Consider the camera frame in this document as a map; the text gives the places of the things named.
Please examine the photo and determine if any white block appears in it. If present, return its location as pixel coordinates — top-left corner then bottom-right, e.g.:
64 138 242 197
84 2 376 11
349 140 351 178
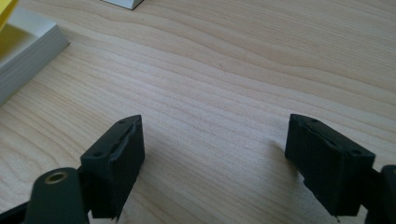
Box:
101 0 146 11

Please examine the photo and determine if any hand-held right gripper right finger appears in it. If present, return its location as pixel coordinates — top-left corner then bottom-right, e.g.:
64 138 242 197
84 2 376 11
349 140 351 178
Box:
284 113 376 217

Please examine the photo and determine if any yellow sheet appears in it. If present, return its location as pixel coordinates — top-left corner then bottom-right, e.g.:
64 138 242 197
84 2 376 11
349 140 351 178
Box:
0 0 21 32

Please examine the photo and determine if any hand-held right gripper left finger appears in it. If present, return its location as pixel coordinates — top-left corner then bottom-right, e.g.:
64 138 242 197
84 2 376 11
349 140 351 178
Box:
79 114 146 222

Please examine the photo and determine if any white box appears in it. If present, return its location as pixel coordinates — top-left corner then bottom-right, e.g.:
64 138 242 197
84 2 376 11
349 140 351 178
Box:
0 6 71 106

